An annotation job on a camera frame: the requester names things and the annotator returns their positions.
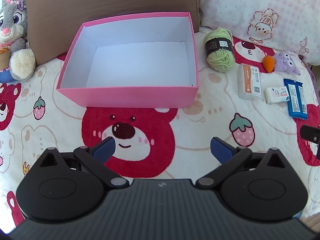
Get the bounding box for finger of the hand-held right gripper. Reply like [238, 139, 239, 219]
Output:
[300, 125, 320, 159]

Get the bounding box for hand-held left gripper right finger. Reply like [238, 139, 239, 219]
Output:
[196, 137, 286, 188]

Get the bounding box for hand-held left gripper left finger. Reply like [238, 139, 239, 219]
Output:
[37, 137, 129, 188]

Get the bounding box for blue snack packet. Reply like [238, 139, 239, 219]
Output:
[283, 78, 308, 119]

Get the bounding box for white tissue packet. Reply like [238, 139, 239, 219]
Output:
[264, 86, 290, 105]

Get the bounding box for clear case with orange label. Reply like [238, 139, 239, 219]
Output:
[237, 63, 263, 101]

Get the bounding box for purple plush toy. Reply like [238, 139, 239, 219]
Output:
[272, 50, 302, 76]

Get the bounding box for orange makeup sponge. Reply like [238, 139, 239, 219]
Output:
[262, 56, 275, 73]

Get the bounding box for green yarn ball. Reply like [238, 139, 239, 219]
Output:
[202, 27, 235, 72]

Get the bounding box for pink cardboard box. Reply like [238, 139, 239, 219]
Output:
[56, 12, 200, 108]

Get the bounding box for printed bear blanket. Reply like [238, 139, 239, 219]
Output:
[0, 29, 320, 233]

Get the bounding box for pink checked pillow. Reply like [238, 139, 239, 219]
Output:
[199, 0, 320, 65]

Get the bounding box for brown embroidered pillow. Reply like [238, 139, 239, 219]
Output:
[25, 0, 202, 64]

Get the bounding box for grey bunny plush toy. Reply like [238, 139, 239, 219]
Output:
[0, 0, 37, 83]

